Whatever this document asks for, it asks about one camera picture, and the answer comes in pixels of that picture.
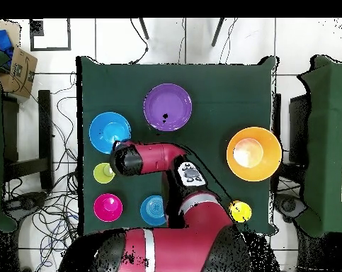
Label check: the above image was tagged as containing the purple bowl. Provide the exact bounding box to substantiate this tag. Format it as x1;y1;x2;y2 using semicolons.
142;82;193;132

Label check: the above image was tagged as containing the large blue bowl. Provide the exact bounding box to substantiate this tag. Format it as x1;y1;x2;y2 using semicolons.
89;111;132;155

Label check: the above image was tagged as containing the small blue bowl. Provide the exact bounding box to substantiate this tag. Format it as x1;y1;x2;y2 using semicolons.
139;194;168;227

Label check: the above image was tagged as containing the pale yellow translucent cup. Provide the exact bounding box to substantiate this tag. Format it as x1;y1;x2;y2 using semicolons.
93;161;116;184

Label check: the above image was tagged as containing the dark green tablecloth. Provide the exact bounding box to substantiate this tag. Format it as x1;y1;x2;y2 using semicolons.
75;55;280;237

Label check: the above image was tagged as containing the small red bowl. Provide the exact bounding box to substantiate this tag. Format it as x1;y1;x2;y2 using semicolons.
93;193;124;223

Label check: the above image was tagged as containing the orange yellow cup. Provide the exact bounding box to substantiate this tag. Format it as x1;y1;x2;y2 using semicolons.
228;200;253;224

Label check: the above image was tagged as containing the large orange bowl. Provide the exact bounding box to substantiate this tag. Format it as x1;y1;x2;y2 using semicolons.
226;126;283;182

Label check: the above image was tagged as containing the black tripod leg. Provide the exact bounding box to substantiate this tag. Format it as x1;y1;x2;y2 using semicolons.
138;18;150;40
210;18;225;47

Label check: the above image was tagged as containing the black metal stand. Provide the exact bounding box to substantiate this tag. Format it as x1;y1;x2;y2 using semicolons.
1;89;54;191

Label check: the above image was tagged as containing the dark grey floor device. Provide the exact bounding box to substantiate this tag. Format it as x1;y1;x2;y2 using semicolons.
275;193;307;219

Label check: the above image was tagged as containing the black floor device with knob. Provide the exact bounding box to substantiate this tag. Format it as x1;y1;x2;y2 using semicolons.
4;191;48;216

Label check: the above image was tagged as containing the cardboard box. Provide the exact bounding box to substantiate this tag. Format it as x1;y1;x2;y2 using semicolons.
0;45;39;99

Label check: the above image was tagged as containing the flat cardboard sheet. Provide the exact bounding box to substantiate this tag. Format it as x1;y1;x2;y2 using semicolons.
0;18;22;47

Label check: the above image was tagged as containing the blue bag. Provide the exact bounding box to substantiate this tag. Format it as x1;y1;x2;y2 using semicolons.
0;29;15;67

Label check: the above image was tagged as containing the black cable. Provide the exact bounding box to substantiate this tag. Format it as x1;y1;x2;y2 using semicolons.
129;18;149;65

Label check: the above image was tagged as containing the tangle of floor cables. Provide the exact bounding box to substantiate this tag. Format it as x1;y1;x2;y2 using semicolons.
1;72;85;272

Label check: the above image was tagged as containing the black square floor frame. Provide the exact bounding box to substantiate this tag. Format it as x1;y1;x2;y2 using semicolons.
28;18;72;52

